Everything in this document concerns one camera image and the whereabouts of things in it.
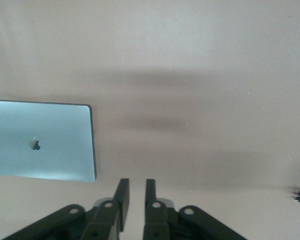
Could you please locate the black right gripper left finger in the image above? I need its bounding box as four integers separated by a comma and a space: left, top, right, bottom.
1, 178, 130, 240

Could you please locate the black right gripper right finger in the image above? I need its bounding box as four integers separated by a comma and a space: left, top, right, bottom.
142, 178, 248, 240

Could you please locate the grey open-lid laptop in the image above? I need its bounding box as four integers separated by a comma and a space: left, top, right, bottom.
0, 99, 98, 183

